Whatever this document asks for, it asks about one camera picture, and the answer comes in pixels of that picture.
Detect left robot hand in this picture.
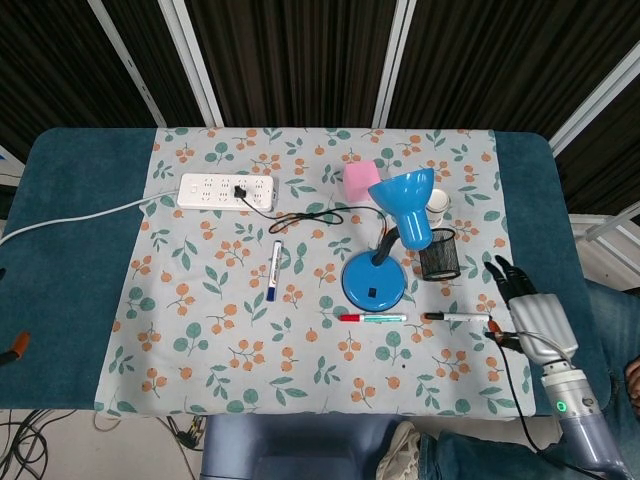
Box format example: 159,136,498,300
0,267,32,372

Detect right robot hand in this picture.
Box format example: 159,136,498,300
482,254,581,364

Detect person's brown hand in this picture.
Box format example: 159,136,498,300
623,353,640,417

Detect blue desk lamp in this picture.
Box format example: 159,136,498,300
341,168,436,310

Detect black white marker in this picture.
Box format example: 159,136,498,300
423,311,495,323

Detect teal table cover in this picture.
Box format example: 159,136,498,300
0,127,584,417

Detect black mesh pen holder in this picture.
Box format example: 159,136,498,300
417,228,461,282

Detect person's blue jeans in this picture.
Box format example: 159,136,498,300
417,278,640,480

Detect white paper cup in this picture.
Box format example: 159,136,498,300
424,188,452,227

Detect red green marker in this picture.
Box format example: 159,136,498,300
339,312,408,324

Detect beige sneaker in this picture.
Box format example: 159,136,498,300
374,421,422,480

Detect floral patterned cloth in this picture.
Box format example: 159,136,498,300
93,127,537,418

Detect pink cube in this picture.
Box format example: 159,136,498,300
342,160,384,204

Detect white power strip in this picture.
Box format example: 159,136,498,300
176,172,280,212

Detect blue white marker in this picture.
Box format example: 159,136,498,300
265,240,285,303

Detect thin black hand cable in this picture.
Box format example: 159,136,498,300
496,339,564,455

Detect black floor cables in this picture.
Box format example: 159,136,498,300
0,408,77,480

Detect low aluminium frame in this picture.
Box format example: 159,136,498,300
568,203,640,292

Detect white power cable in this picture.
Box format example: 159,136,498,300
0,192,182,247

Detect floor plug with cables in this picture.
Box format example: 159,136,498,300
94,413,207,452

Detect wide aluminium frame post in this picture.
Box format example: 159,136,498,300
371,0,419,127
546,38,640,157
157,0,225,127

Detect black power cord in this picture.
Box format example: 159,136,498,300
239,193,389,236

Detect thin aluminium frame post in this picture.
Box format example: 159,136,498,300
86,0,169,129

